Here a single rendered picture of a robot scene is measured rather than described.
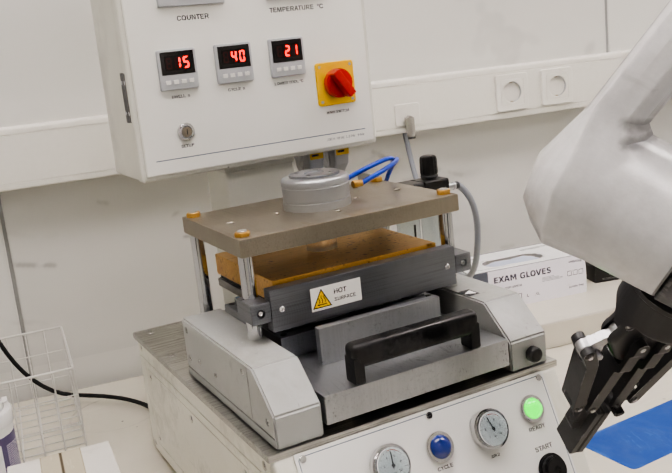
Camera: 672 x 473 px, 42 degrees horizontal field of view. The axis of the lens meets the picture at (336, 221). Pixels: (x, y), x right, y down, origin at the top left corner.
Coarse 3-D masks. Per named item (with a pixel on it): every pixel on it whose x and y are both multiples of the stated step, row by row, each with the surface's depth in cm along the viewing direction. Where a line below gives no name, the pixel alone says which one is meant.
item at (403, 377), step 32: (352, 320) 90; (384, 320) 92; (416, 320) 94; (320, 352) 89; (416, 352) 91; (448, 352) 90; (480, 352) 90; (320, 384) 85; (352, 384) 84; (384, 384) 85; (416, 384) 87; (448, 384) 89; (352, 416) 84
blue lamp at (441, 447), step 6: (438, 438) 86; (444, 438) 86; (432, 444) 86; (438, 444) 86; (444, 444) 86; (450, 444) 86; (432, 450) 86; (438, 450) 85; (444, 450) 86; (450, 450) 86; (438, 456) 86; (444, 456) 86
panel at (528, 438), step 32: (512, 384) 92; (544, 384) 94; (416, 416) 87; (448, 416) 88; (512, 416) 91; (544, 416) 92; (320, 448) 82; (352, 448) 83; (416, 448) 86; (480, 448) 88; (512, 448) 90; (544, 448) 91
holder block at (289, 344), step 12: (408, 300) 100; (228, 312) 105; (360, 312) 97; (264, 324) 97; (276, 336) 93; (288, 336) 92; (300, 336) 93; (312, 336) 93; (288, 348) 92; (300, 348) 93; (312, 348) 94
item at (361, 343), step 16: (432, 320) 88; (448, 320) 88; (464, 320) 89; (368, 336) 85; (384, 336) 85; (400, 336) 85; (416, 336) 86; (432, 336) 87; (448, 336) 88; (464, 336) 90; (352, 352) 83; (368, 352) 84; (384, 352) 84; (400, 352) 85; (352, 368) 83
